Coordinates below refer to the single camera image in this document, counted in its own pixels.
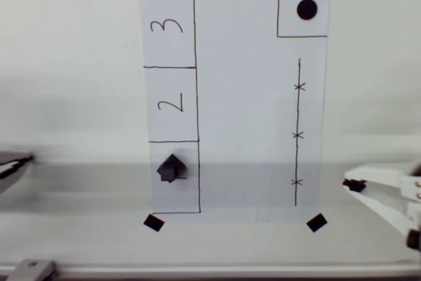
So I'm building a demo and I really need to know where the grey flat object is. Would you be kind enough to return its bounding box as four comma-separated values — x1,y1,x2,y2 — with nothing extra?
0,150,36,196

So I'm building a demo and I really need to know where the black tape piece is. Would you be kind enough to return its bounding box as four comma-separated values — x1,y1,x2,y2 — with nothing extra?
142,213,166,233
305,213,330,234

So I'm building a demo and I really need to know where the grey metal bracket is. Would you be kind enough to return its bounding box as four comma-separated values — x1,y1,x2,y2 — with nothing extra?
6,259,57,281

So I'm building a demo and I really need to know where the black cube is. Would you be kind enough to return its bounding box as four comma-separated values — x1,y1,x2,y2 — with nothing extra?
155,153,188,184

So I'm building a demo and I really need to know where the white paper sheet with markings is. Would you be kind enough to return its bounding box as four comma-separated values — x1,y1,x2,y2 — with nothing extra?
137,0,332,224

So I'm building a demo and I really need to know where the black round disc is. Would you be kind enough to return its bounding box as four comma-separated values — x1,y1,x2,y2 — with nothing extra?
295,0,319,21

